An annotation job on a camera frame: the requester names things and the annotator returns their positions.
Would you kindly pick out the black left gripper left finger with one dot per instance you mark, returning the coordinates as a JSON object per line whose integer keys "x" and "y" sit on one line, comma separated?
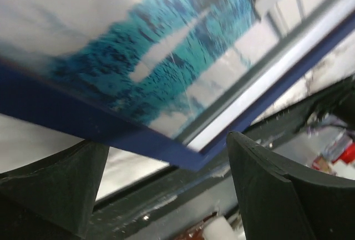
{"x": 53, "y": 198}

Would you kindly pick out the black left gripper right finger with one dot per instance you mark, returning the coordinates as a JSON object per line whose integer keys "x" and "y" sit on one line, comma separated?
{"x": 282, "y": 199}

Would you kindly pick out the photo print with balloons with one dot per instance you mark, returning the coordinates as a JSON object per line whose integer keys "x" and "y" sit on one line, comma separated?
{"x": 184, "y": 68}

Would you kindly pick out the blue wooden picture frame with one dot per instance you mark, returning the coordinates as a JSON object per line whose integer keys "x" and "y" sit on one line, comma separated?
{"x": 25, "y": 98}

